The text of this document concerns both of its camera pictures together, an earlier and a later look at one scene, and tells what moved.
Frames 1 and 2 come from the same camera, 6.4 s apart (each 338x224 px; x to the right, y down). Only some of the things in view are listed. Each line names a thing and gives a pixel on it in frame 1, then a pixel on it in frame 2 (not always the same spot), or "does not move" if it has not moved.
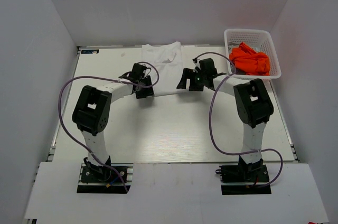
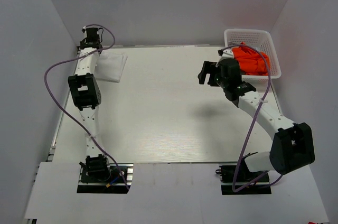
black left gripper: [148, 92] -> [83, 41]
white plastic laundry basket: [257, 40] does not move
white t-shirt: [168, 58] -> [110, 66]
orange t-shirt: [249, 61] does not move
